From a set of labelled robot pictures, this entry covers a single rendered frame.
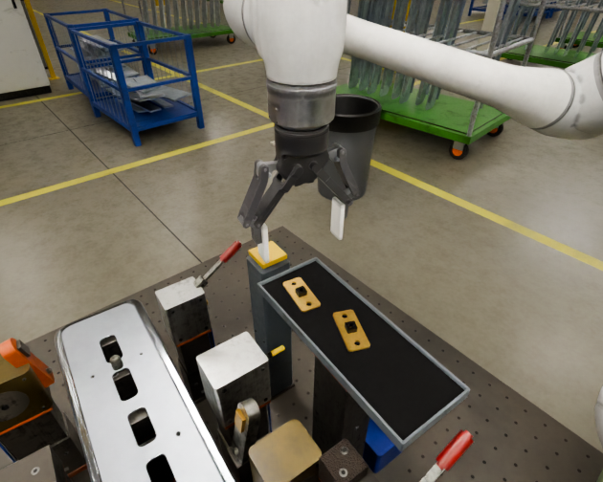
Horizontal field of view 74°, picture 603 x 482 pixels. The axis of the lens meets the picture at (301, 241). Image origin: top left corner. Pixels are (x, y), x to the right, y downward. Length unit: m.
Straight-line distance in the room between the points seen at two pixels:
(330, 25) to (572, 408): 2.06
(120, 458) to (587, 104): 0.96
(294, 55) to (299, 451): 0.53
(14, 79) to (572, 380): 6.65
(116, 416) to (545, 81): 0.91
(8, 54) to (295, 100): 6.31
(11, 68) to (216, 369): 6.27
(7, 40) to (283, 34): 6.30
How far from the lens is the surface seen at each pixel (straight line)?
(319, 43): 0.50
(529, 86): 0.76
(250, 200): 0.58
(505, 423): 1.23
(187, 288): 0.93
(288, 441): 0.67
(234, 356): 0.72
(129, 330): 0.97
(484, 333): 2.41
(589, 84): 0.84
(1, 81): 6.78
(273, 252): 0.84
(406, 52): 0.70
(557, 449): 1.25
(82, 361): 0.95
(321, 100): 0.52
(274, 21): 0.50
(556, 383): 2.35
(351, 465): 0.64
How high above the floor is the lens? 1.68
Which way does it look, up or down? 37 degrees down
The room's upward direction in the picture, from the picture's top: straight up
